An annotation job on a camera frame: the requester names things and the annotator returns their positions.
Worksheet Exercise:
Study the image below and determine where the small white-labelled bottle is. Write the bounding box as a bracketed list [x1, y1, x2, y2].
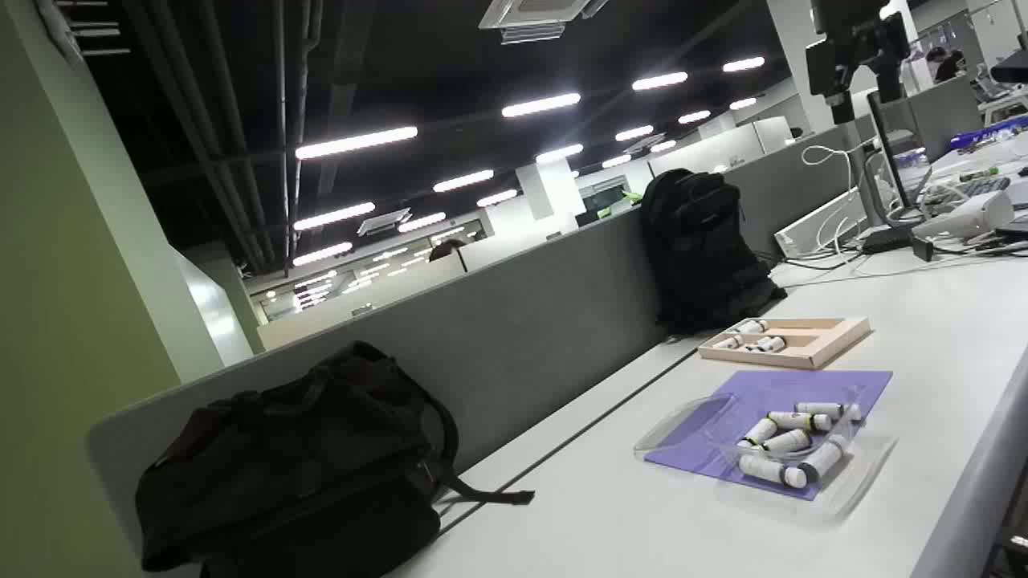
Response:
[795, 399, 869, 423]
[797, 438, 855, 486]
[763, 423, 816, 461]
[740, 413, 783, 452]
[765, 409, 834, 438]
[736, 449, 812, 496]

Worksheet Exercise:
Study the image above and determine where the clear plastic clamshell container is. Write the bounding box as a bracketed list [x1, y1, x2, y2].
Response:
[637, 392, 900, 523]

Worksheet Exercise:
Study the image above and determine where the grey desk partition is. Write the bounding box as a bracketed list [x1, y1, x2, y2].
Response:
[723, 118, 885, 266]
[86, 209, 676, 560]

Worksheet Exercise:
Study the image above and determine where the black backpack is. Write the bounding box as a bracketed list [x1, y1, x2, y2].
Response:
[637, 167, 788, 336]

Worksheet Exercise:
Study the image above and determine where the purple mat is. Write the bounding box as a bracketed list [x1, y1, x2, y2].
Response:
[643, 367, 897, 504]

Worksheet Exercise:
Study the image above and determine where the ceiling air conditioner cassette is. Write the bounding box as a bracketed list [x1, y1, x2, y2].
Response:
[477, 0, 610, 50]

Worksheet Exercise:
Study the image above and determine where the black duffel bag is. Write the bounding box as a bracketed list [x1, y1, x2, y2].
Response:
[134, 340, 538, 578]

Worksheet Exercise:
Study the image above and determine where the wooden tray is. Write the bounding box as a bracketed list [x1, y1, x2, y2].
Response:
[696, 313, 874, 372]

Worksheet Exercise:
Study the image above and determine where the white keyboard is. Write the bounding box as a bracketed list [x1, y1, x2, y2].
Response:
[772, 187, 874, 263]

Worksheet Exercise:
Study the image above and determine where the black computer monitor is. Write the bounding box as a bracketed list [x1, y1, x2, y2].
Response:
[861, 86, 939, 263]

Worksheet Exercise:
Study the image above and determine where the white desktop device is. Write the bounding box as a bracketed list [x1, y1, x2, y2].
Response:
[915, 187, 1019, 247]

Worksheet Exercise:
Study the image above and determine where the white cable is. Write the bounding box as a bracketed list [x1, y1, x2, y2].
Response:
[797, 137, 874, 272]

